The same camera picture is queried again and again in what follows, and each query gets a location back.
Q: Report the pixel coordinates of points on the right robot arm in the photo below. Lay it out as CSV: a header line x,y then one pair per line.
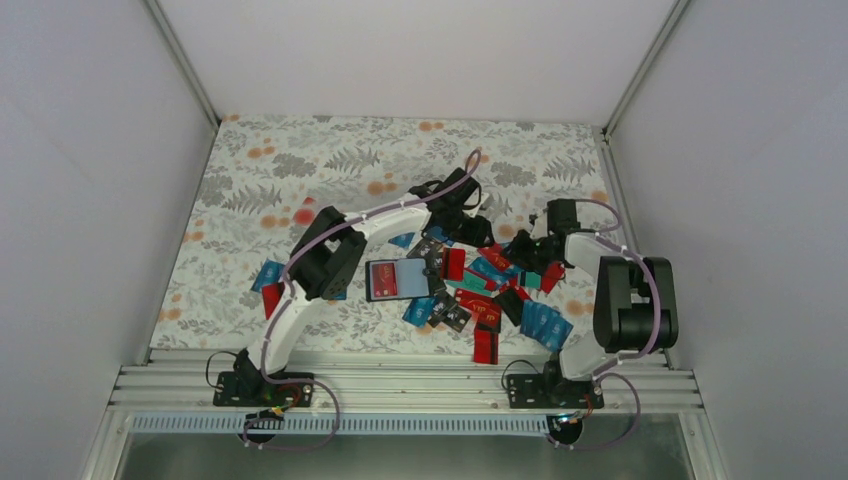
x,y
635,311

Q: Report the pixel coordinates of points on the red card black stripe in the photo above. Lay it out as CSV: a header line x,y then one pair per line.
x,y
453,264

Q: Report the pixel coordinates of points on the black card holder wallet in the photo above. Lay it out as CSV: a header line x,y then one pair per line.
x,y
416,278

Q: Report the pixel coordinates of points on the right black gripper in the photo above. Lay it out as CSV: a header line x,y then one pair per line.
x,y
518,257

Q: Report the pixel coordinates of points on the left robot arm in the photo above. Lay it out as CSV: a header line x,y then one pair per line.
x,y
324,261

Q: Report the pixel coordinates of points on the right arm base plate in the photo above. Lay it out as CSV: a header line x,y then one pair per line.
x,y
534,391

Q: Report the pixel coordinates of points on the floral patterned table mat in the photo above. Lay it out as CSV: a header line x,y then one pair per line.
x,y
262,167

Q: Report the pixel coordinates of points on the blue card left side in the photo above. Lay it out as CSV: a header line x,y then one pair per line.
x,y
269,273

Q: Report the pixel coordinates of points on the blue card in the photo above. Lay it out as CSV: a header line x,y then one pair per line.
x,y
419,311
269,273

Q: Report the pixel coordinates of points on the red vip card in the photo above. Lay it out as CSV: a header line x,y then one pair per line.
x,y
482,308
383,280
494,255

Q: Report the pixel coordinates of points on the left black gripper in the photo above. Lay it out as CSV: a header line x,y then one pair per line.
x,y
475,236

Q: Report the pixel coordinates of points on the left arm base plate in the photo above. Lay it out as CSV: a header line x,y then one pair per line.
x,y
234,392

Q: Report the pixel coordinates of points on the blue card lower centre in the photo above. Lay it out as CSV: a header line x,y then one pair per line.
x,y
419,311

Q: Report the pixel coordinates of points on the red card left side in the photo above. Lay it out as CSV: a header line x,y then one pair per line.
x,y
271,296

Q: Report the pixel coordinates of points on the blue card fan right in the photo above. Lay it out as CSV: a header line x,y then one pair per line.
x,y
544,324

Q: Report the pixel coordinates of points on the red card at front edge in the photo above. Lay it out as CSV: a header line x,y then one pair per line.
x,y
486,346

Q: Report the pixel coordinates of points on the teal card centre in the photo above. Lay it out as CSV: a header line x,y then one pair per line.
x,y
474,282

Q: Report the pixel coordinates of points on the aluminium rail frame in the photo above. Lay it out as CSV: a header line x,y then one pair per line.
x,y
370,393

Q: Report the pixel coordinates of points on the translucent red dot card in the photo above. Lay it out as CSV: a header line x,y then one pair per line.
x,y
306,213

